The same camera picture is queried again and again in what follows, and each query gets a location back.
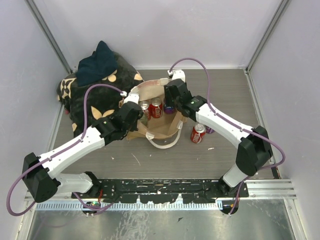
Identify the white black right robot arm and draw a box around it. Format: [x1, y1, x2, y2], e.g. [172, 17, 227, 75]
[164, 79, 273, 197]

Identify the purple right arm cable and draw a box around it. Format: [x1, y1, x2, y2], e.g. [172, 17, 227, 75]
[169, 57, 286, 216]

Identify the tan jute canvas bag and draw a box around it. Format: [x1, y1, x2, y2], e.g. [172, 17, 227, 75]
[126, 78, 187, 149]

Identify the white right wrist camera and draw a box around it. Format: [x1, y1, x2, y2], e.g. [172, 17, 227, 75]
[167, 69, 186, 82]

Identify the navy blue cloth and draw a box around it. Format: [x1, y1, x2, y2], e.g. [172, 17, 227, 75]
[75, 40, 118, 87]

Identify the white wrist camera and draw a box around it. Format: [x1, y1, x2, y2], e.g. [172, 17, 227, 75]
[167, 69, 186, 82]
[120, 91, 140, 104]

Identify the grey slotted cable duct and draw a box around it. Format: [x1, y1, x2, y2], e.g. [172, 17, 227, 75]
[35, 200, 223, 211]

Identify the red cola can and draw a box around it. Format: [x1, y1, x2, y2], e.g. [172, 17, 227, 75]
[150, 97, 163, 119]
[139, 100, 151, 121]
[190, 123, 206, 144]

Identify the purple soda can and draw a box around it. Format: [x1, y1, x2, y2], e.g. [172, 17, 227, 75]
[205, 126, 215, 134]
[163, 97, 176, 114]

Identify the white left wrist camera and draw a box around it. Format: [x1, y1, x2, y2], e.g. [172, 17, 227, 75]
[120, 91, 140, 104]

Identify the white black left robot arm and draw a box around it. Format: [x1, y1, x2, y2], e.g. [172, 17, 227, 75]
[22, 101, 143, 203]

